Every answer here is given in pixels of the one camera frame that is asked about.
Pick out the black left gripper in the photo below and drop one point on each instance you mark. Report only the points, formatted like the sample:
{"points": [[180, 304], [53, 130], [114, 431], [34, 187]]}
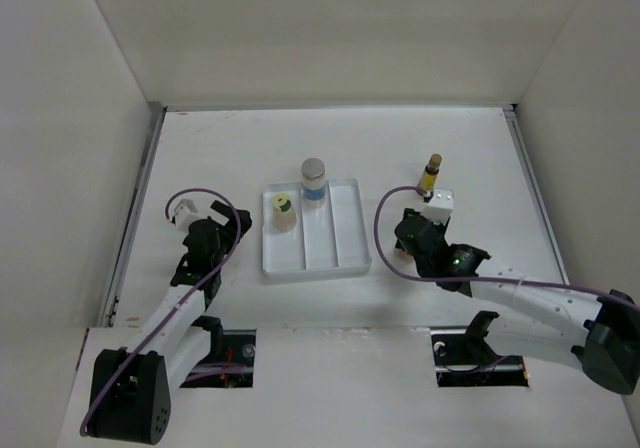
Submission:
{"points": [[231, 229]]}

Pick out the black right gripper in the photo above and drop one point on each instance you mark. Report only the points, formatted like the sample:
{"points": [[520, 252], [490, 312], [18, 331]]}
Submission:
{"points": [[441, 229]]}

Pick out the brown sauce bottle yellow label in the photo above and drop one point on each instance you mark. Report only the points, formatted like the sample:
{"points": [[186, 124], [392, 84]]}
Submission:
{"points": [[429, 176]]}

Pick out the yellow-cap condiment bottle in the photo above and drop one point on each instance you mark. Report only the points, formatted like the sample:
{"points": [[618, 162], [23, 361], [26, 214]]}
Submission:
{"points": [[284, 216]]}

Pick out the grey-lid jar blue label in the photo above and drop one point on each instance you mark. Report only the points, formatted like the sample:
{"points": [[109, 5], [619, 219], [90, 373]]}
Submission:
{"points": [[313, 182]]}

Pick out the pink-cap condiment bottle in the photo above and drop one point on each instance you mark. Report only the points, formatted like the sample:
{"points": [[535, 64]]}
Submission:
{"points": [[402, 253]]}

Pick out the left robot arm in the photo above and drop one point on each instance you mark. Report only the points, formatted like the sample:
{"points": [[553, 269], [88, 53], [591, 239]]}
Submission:
{"points": [[179, 345]]}

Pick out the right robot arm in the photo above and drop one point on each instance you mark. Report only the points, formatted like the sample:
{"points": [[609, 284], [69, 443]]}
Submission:
{"points": [[594, 332]]}

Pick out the white three-compartment tray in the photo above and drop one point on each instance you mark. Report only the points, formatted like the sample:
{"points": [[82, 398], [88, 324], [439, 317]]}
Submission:
{"points": [[328, 242]]}

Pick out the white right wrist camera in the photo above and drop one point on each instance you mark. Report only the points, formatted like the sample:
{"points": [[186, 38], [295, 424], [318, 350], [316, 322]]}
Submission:
{"points": [[438, 206]]}

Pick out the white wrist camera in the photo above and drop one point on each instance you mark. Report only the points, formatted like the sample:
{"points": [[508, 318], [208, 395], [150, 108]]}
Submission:
{"points": [[438, 206], [184, 214]]}

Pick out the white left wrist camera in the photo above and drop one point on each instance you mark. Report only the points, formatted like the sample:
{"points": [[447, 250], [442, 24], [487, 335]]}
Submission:
{"points": [[184, 214]]}

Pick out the left aluminium frame rail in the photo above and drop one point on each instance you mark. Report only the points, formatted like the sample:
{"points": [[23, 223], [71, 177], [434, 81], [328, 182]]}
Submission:
{"points": [[111, 293]]}

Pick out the aluminium frame rail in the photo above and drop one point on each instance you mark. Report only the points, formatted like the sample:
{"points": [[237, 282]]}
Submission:
{"points": [[512, 121], [111, 293]]}

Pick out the right aluminium frame rail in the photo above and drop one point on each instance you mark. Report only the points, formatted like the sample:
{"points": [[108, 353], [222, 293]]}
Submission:
{"points": [[512, 121]]}

